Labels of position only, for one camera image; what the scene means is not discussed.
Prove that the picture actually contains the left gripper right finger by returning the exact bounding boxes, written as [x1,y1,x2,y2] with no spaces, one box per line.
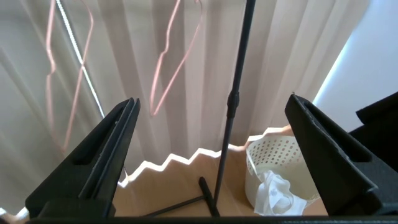
[284,94,398,217]

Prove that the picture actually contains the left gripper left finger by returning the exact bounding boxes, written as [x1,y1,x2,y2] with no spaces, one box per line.
[24,98,141,218]

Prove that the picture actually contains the white laundry basket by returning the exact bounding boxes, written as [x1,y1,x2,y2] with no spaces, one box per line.
[244,135,321,215]

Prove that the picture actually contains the pink clothes hanger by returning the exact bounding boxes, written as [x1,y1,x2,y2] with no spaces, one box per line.
[45,0,95,153]
[149,0,203,116]

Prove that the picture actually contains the black clothes rack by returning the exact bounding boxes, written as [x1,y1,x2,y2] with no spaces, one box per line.
[144,0,256,218]

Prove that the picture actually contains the white garment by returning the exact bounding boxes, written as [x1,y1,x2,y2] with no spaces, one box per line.
[254,170,308,217]

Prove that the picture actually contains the silver curtain wand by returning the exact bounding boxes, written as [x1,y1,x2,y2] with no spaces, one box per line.
[55,0,106,119]

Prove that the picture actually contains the beige curtain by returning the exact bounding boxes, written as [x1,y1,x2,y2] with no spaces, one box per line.
[0,0,373,215]

